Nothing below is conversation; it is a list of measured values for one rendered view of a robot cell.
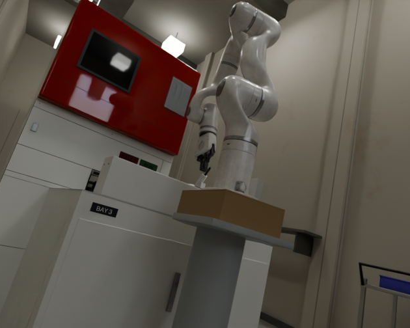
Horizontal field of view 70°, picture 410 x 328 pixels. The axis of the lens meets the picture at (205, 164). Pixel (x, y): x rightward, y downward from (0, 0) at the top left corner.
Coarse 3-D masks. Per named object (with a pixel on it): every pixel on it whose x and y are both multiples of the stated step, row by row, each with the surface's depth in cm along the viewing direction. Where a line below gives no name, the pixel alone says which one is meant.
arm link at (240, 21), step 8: (232, 8) 117; (240, 8) 114; (248, 8) 115; (256, 8) 117; (232, 16) 117; (240, 16) 115; (248, 16) 115; (232, 24) 119; (240, 24) 117; (248, 24) 117; (232, 32) 122; (240, 32) 124; (232, 40) 129; (240, 40) 127; (232, 48) 132; (240, 48) 131; (224, 56) 133; (232, 56) 132
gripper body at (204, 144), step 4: (204, 132) 131; (208, 132) 131; (200, 136) 134; (204, 136) 131; (208, 136) 129; (212, 136) 130; (200, 140) 132; (204, 140) 130; (208, 140) 128; (212, 140) 129; (200, 144) 131; (204, 144) 128; (208, 144) 127; (196, 148) 133; (200, 148) 130; (204, 148) 127; (208, 148) 126; (196, 152) 132; (200, 152) 129; (204, 152) 127; (208, 152) 128; (196, 156) 132
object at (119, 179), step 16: (112, 160) 100; (112, 176) 100; (128, 176) 103; (144, 176) 107; (160, 176) 111; (96, 192) 101; (112, 192) 100; (128, 192) 103; (144, 192) 107; (160, 192) 111; (176, 192) 115; (160, 208) 110; (176, 208) 114
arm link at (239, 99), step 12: (228, 84) 98; (240, 84) 98; (252, 84) 101; (216, 96) 103; (228, 96) 97; (240, 96) 97; (252, 96) 99; (228, 108) 99; (240, 108) 96; (252, 108) 101; (228, 120) 100; (240, 120) 97; (228, 132) 98; (240, 132) 96; (252, 132) 97
